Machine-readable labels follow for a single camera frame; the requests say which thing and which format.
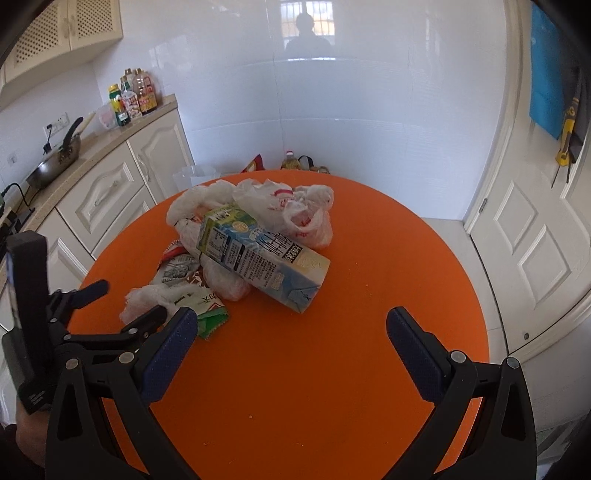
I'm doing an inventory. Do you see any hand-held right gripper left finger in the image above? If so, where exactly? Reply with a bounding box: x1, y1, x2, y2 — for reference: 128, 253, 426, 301
45, 306, 204, 480

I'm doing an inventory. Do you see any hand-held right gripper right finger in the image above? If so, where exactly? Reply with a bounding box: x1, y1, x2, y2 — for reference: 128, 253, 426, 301
383, 306, 539, 480

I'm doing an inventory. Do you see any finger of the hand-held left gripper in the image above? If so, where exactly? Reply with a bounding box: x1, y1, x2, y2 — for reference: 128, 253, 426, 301
47, 279, 110, 325
54, 304, 168, 364

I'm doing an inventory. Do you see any white and brown snack wrapper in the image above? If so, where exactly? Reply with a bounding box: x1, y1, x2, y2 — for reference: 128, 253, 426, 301
151, 253, 205, 297

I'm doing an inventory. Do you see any green snack wrapper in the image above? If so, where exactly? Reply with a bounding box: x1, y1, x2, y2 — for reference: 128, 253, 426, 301
175, 291, 230, 341

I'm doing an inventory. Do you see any red snack wrapper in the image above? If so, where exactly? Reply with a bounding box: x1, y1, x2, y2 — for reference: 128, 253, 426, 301
159, 240, 188, 261

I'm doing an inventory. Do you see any blue and white milk carton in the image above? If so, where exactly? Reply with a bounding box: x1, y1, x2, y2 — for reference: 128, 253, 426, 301
196, 205, 332, 315

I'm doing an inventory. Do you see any red print white plastic bag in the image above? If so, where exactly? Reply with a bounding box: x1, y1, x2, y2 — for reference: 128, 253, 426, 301
232, 179, 334, 250

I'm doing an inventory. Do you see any person's left forearm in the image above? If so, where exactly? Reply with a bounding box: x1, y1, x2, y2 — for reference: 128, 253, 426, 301
0, 405, 48, 480

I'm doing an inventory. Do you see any black induction cooktop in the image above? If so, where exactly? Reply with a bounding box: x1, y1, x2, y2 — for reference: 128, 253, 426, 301
0, 207, 36, 237

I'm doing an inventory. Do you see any cream kitchen base cabinet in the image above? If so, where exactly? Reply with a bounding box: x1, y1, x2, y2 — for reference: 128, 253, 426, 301
0, 93, 196, 416

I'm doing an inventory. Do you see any clear plastic bin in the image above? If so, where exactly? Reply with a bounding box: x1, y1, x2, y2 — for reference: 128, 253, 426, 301
172, 165, 223, 202

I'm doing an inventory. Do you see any cream panel door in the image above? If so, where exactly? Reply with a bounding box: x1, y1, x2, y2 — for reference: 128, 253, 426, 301
463, 0, 591, 365

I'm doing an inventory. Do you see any pink plastic container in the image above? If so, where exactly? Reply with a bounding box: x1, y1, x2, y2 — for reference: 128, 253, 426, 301
95, 104, 119, 132

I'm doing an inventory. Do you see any red and white seasoning packet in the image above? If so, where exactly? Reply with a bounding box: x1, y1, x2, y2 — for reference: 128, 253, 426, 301
121, 91, 142, 122

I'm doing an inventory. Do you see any dark soy sauce bottle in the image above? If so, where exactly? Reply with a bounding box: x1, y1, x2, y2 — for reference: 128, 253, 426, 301
131, 69, 158, 116

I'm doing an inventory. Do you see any grey apron with yellow trim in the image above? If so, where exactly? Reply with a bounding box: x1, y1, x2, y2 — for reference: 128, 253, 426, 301
551, 67, 590, 188

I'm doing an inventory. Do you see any blue apron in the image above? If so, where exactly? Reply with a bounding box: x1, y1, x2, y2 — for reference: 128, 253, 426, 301
529, 4, 567, 140

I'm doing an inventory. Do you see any black power cable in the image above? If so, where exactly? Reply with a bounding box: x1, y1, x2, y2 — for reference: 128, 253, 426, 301
0, 182, 36, 219

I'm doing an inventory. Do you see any steel wok with black handle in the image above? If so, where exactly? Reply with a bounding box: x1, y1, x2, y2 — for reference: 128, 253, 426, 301
25, 116, 84, 189

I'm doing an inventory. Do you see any white wall socket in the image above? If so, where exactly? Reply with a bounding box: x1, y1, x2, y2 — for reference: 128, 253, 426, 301
43, 113, 70, 136

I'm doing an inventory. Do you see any dark bottle with handle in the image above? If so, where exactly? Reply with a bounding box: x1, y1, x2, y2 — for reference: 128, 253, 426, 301
298, 156, 331, 174

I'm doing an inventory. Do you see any cream lattice wall cabinet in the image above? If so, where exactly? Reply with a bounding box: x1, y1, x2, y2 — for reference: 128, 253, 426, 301
0, 0, 124, 110

